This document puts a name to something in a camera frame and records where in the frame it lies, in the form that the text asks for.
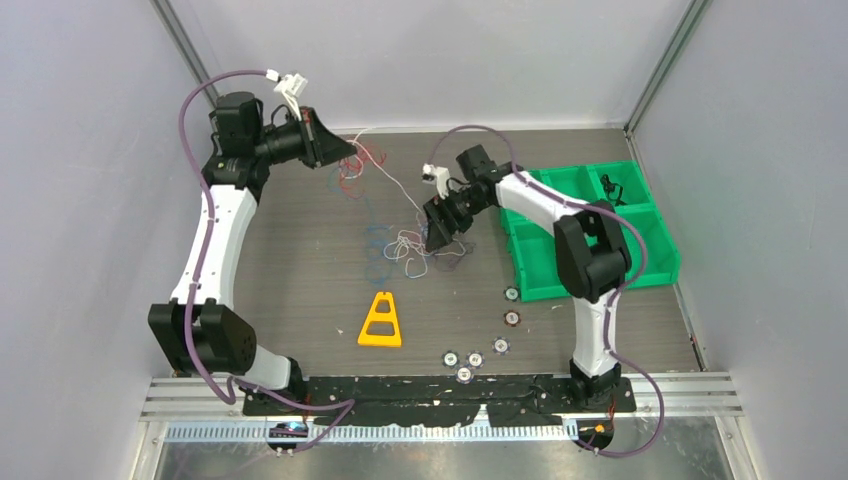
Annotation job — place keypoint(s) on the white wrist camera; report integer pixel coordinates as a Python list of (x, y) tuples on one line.
[(438, 177), (290, 86)]

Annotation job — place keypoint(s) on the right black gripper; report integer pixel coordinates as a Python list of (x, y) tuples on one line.
[(439, 232)]

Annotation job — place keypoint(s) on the aluminium front rail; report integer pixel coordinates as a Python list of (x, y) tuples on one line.
[(189, 411)]

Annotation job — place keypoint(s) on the brown poker chip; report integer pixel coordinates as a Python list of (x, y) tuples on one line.
[(512, 318)]

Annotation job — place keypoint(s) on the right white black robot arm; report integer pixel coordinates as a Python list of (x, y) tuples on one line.
[(591, 257)]

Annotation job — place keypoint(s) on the blue poker chip bottom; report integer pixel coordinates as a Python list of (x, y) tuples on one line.
[(464, 375)]

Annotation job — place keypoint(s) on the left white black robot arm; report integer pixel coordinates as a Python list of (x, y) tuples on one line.
[(197, 328)]

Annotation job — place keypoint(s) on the blue poker chip right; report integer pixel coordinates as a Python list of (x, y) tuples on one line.
[(501, 346)]

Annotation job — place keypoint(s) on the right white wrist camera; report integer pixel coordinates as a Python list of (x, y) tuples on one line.
[(438, 177)]

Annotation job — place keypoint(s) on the blue poker chip middle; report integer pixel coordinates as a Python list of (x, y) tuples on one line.
[(475, 359)]

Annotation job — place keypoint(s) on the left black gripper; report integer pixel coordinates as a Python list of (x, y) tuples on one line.
[(320, 146)]

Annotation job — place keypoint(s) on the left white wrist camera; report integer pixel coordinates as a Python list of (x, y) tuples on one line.
[(290, 86)]

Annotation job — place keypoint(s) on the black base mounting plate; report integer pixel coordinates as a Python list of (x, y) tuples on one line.
[(440, 401)]

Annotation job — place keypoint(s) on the yellow triangular plastic piece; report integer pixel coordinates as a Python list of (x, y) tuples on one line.
[(382, 312)]

